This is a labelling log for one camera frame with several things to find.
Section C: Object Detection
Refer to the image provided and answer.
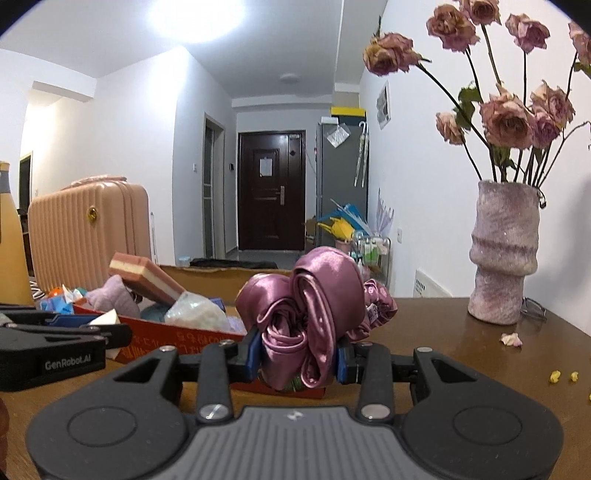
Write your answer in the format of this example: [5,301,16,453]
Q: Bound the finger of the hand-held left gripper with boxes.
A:
[0,304,101,328]
[0,323,134,359]

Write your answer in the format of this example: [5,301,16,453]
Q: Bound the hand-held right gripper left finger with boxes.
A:
[112,329,262,424]

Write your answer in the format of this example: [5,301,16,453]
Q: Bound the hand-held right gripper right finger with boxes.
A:
[335,345,479,422]

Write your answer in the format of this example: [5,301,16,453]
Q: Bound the lilac fluffy plush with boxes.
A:
[86,275,142,319]

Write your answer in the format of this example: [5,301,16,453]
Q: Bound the pink satin bow scrunchie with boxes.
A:
[234,246,399,393]

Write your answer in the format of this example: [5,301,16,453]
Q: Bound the pink sponge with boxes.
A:
[108,251,187,306]

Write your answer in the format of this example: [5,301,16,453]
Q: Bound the red cardboard box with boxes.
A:
[73,263,327,400]

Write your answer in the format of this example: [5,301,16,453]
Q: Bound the iridescent plastic pouch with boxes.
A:
[163,292,228,332]

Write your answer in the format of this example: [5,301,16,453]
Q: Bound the blue tissue pack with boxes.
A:
[39,283,89,315]

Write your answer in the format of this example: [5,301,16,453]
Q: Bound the pink ribbed suitcase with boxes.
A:
[27,175,153,296]

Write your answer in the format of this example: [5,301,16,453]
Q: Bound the yellow thermos jug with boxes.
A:
[0,161,36,308]

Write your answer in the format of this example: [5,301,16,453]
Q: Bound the black doormat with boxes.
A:
[189,257,280,270]

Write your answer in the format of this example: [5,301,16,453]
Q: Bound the dark brown entrance door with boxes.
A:
[236,130,307,253]

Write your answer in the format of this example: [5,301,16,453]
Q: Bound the grey interior door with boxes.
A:
[204,113,226,260]

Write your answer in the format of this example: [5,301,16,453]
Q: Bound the grey refrigerator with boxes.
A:
[316,117,369,253]

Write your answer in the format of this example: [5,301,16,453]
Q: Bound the pink textured vase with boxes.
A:
[468,180,541,326]

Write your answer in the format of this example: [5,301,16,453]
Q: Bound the black eyeglasses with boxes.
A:
[521,297,548,323]

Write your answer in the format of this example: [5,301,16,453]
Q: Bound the white folded umbrella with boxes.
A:
[354,120,370,188]

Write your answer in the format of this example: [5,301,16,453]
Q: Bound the scattered yellow bits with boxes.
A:
[548,368,591,400]

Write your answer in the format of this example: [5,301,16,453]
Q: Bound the clear plastic bag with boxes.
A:
[324,124,351,148]

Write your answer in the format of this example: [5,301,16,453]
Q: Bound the dried pink roses bouquet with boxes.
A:
[362,0,591,186]

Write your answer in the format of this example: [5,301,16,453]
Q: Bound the bright ceiling lamp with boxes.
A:
[147,0,249,45]

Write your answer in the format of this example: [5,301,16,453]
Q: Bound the white wall heater panel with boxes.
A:
[414,268,454,297]

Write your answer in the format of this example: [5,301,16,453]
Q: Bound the wall picture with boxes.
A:
[376,80,391,129]

